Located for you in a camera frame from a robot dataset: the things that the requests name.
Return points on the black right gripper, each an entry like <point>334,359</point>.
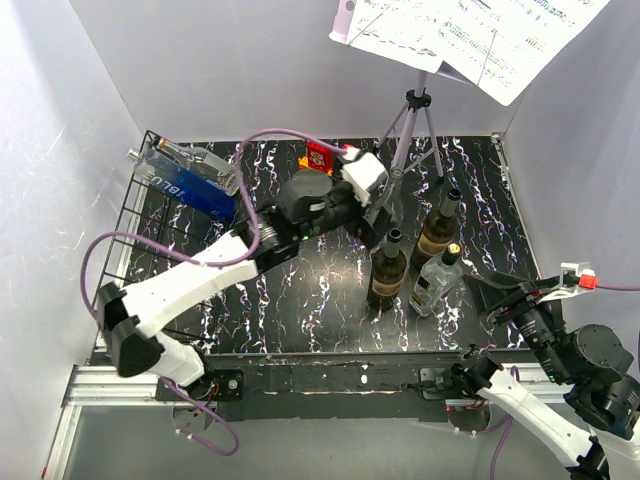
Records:
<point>486,294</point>

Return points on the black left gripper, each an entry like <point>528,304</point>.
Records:
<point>360,227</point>

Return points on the clear round glass bottle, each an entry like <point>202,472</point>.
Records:
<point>393,203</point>

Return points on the green white wine bottle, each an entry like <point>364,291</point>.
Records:
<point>388,268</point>

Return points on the clear square liquor bottle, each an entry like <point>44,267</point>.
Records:
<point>437,277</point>

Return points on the dark red wine bottle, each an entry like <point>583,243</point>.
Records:
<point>439,228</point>

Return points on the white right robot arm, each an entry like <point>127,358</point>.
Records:
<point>579,399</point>

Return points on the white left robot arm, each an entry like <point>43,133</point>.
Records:
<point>132,318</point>

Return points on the clear glass bottle top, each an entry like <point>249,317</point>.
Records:
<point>202,162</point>

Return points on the blue clear vodka bottle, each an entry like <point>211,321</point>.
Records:
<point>179,183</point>

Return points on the red yellow toy brick car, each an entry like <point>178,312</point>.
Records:
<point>317,158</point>

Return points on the lilac music stand tripod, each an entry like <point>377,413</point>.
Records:
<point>416,100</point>

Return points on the white sheet music pages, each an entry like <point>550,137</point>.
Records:
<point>499,46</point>

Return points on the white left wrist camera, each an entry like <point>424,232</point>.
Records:
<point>364,172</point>

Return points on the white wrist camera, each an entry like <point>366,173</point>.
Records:
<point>364,172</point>
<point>574,279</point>

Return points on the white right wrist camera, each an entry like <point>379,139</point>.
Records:
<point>574,279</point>

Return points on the black metal base frame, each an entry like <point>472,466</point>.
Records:
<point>331,385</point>

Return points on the black wire wine rack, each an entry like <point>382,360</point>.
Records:
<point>149,212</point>

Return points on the aluminium rail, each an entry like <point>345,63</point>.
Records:
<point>96,386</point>

